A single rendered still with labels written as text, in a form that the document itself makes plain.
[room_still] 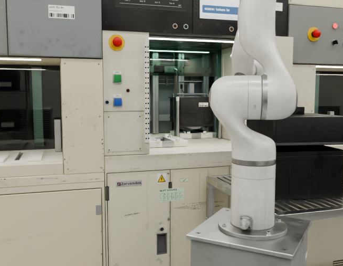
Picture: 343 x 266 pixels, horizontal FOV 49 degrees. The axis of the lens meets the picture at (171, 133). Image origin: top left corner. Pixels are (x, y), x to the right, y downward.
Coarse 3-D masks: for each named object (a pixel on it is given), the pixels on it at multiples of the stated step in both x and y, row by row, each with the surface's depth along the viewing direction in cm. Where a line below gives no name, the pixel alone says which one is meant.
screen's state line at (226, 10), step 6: (204, 6) 168; (210, 6) 169; (216, 6) 170; (222, 6) 171; (204, 12) 169; (210, 12) 169; (216, 12) 170; (222, 12) 171; (228, 12) 172; (234, 12) 173
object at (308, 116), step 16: (256, 128) 146; (272, 128) 132; (288, 128) 131; (304, 128) 132; (320, 128) 133; (336, 128) 134; (288, 144) 132; (304, 144) 132; (320, 144) 133; (336, 144) 134
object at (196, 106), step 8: (192, 88) 234; (208, 96) 238; (184, 104) 225; (192, 104) 226; (200, 104) 227; (208, 104) 229; (184, 112) 225; (192, 112) 227; (200, 112) 228; (208, 112) 230; (184, 120) 226; (192, 120) 227; (200, 120) 229; (208, 120) 230
